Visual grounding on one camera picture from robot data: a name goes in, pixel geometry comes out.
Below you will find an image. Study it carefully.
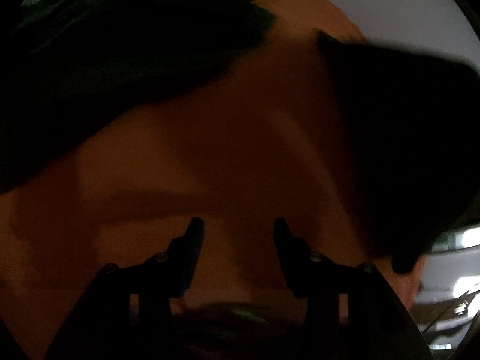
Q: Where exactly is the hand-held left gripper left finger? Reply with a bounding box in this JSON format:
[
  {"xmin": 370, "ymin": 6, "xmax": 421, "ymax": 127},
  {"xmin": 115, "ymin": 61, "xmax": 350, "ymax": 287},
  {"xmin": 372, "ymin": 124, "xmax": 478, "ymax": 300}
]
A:
[{"xmin": 45, "ymin": 217, "xmax": 205, "ymax": 360}]

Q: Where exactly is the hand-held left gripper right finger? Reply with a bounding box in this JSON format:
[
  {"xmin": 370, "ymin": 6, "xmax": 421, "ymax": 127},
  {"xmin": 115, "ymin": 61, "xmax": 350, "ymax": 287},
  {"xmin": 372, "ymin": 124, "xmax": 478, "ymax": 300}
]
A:
[{"xmin": 273, "ymin": 217, "xmax": 434, "ymax": 360}]

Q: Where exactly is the dark green cloth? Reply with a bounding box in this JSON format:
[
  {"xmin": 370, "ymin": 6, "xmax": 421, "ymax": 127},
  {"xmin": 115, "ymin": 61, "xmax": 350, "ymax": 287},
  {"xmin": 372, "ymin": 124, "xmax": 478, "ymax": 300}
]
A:
[{"xmin": 0, "ymin": 0, "xmax": 278, "ymax": 196}]

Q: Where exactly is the orange blanket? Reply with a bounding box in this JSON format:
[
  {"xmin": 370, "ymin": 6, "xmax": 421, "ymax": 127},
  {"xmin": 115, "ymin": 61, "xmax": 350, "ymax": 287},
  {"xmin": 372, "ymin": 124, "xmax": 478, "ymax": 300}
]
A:
[{"xmin": 0, "ymin": 0, "xmax": 422, "ymax": 360}]

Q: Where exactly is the metal chair frame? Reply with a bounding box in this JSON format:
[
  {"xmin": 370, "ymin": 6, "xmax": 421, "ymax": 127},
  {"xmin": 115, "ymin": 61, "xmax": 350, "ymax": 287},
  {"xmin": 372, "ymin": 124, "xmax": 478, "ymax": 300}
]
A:
[{"xmin": 414, "ymin": 227, "xmax": 480, "ymax": 360}]

